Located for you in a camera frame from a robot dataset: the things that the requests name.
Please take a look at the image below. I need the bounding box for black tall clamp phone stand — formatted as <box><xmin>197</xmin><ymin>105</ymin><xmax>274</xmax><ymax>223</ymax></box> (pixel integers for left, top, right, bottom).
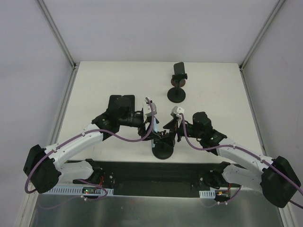
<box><xmin>152</xmin><ymin>132</ymin><xmax>175</xmax><ymax>160</ymax></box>

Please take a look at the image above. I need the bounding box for black phone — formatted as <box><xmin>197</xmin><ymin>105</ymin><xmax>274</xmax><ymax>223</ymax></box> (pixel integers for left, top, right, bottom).
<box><xmin>108</xmin><ymin>95</ymin><xmax>122</xmax><ymax>111</ymax></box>
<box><xmin>122</xmin><ymin>95</ymin><xmax>135</xmax><ymax>114</ymax></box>

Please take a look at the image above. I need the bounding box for black round base phone stand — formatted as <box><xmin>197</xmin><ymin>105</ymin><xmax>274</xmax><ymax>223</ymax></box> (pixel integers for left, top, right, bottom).
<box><xmin>167</xmin><ymin>73</ymin><xmax>187</xmax><ymax>103</ymax></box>

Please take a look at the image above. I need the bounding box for brown base metal phone stand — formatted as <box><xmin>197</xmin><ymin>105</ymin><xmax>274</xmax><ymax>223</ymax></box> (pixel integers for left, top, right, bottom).
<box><xmin>171</xmin><ymin>62</ymin><xmax>185</xmax><ymax>87</ymax></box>

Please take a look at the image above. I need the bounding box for light blue phone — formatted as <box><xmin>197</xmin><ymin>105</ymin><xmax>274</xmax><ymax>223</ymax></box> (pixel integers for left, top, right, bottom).
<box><xmin>151</xmin><ymin>118</ymin><xmax>159</xmax><ymax>148</ymax></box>

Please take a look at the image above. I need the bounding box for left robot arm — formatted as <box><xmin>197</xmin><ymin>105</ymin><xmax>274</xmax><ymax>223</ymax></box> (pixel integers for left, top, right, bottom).
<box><xmin>23</xmin><ymin>96</ymin><xmax>157</xmax><ymax>194</ymax></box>

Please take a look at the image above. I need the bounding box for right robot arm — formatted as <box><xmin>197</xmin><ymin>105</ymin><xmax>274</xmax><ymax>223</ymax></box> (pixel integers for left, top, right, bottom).
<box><xmin>164</xmin><ymin>112</ymin><xmax>303</xmax><ymax>208</ymax></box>

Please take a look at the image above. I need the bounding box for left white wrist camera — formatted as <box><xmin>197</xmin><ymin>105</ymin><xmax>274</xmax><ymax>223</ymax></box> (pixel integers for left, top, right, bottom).
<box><xmin>142</xmin><ymin>97</ymin><xmax>157</xmax><ymax>117</ymax></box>

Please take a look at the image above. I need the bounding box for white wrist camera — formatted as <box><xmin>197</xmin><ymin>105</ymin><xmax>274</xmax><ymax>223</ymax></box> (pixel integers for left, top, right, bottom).
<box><xmin>170</xmin><ymin>106</ymin><xmax>185</xmax><ymax>127</ymax></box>
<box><xmin>142</xmin><ymin>97</ymin><xmax>157</xmax><ymax>117</ymax></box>

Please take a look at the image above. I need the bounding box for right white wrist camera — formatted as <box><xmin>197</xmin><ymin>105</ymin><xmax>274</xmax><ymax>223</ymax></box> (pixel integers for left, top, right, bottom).
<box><xmin>170</xmin><ymin>106</ymin><xmax>185</xmax><ymax>127</ymax></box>

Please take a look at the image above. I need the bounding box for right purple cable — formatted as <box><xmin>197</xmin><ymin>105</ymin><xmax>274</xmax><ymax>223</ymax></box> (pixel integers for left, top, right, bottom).
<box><xmin>178</xmin><ymin>113</ymin><xmax>303</xmax><ymax>209</ymax></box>

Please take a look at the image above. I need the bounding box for purple cable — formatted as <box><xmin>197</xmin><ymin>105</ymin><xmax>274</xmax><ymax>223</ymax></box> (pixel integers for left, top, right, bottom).
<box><xmin>24</xmin><ymin>97</ymin><xmax>158</xmax><ymax>195</ymax></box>
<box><xmin>178</xmin><ymin>113</ymin><xmax>303</xmax><ymax>209</ymax></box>

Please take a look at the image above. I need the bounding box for right white cable duct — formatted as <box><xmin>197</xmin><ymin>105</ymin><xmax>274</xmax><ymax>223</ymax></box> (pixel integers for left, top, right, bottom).
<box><xmin>199</xmin><ymin>190</ymin><xmax>216</xmax><ymax>199</ymax></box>

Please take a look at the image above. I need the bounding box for white cable duct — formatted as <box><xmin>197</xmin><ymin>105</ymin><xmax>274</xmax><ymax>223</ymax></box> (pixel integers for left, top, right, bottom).
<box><xmin>45</xmin><ymin>185</ymin><xmax>114</xmax><ymax>196</ymax></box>
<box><xmin>199</xmin><ymin>190</ymin><xmax>216</xmax><ymax>199</ymax></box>

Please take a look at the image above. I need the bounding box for right aluminium frame post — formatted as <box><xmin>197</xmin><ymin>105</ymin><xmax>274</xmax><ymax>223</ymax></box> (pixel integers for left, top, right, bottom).
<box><xmin>239</xmin><ymin>0</ymin><xmax>287</xmax><ymax>71</ymax></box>

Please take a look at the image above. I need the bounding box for aluminium frame post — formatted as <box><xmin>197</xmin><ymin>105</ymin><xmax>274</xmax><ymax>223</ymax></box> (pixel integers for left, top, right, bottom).
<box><xmin>239</xmin><ymin>0</ymin><xmax>287</xmax><ymax>71</ymax></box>
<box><xmin>35</xmin><ymin>0</ymin><xmax>77</xmax><ymax>69</ymax></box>

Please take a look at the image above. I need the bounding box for left aluminium frame post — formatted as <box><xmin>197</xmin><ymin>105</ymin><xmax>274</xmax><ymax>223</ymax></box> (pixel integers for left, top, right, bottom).
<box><xmin>35</xmin><ymin>0</ymin><xmax>77</xmax><ymax>69</ymax></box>

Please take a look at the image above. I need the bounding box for aluminium front rail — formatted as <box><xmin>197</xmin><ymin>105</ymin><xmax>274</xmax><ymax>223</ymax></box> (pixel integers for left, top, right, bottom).
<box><xmin>29</xmin><ymin>166</ymin><xmax>76</xmax><ymax>187</ymax></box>

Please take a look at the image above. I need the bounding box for left white cable duct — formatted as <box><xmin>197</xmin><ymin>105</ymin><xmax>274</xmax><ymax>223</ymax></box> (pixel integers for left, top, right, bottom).
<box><xmin>45</xmin><ymin>185</ymin><xmax>114</xmax><ymax>196</ymax></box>

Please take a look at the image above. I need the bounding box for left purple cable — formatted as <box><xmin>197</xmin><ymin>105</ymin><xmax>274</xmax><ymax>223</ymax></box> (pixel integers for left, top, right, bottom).
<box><xmin>24</xmin><ymin>97</ymin><xmax>158</xmax><ymax>195</ymax></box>

